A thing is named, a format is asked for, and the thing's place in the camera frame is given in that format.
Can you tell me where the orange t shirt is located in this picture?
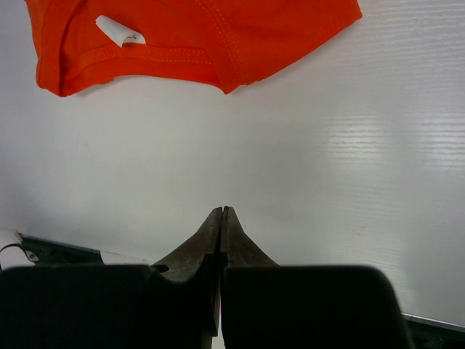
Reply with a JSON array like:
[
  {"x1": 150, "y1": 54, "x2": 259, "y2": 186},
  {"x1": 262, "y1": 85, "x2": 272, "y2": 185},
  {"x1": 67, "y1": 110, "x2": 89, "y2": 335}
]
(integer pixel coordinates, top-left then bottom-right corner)
[{"x1": 26, "y1": 1, "x2": 363, "y2": 97}]

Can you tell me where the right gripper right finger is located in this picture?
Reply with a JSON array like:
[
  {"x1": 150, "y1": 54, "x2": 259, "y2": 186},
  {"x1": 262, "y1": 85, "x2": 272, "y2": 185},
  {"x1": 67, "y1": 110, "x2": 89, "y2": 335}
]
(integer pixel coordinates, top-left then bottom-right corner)
[{"x1": 219, "y1": 206, "x2": 279, "y2": 268}]

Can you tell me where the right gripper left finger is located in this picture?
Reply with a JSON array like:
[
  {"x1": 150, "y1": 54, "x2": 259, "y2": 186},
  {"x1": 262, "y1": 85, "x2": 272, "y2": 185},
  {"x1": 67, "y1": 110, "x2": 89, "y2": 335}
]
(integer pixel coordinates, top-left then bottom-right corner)
[{"x1": 153, "y1": 207, "x2": 222, "y2": 338}]

